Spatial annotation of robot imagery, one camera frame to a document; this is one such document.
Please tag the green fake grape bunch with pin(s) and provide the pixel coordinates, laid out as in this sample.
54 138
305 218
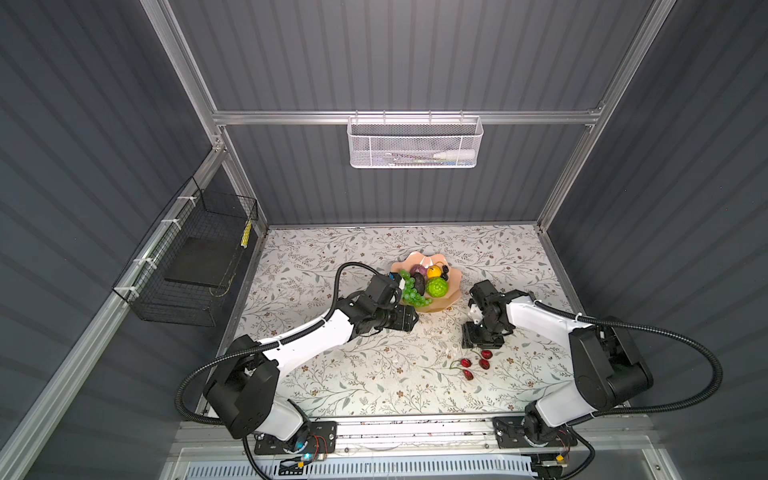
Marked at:
409 294

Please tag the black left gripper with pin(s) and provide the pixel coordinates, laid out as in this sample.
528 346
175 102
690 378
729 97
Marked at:
404 320

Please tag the white wire mesh basket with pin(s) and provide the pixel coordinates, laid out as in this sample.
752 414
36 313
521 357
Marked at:
414 142

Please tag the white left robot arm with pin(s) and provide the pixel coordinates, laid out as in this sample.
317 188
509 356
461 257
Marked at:
243 392

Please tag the dark fake avocado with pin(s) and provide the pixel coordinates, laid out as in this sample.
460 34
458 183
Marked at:
419 283

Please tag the black wire basket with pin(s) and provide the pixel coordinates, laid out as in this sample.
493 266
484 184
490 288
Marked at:
190 264

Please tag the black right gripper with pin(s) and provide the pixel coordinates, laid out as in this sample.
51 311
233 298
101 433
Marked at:
469 337

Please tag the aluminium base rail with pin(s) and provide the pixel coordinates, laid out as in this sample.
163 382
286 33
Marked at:
408 435

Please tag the red fake cherry pair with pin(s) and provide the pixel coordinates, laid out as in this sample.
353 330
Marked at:
463 365
483 358

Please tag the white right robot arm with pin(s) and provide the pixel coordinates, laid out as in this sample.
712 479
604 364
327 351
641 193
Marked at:
607 366

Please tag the yellow fake lemon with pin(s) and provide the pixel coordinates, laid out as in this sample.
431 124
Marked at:
434 271

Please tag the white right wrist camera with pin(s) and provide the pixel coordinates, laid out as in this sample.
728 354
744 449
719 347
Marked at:
475 314

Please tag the green bumpy fake fruit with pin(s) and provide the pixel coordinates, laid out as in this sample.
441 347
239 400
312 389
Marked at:
437 288

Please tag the pink scalloped fruit bowl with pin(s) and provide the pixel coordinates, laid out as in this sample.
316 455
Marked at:
455 277

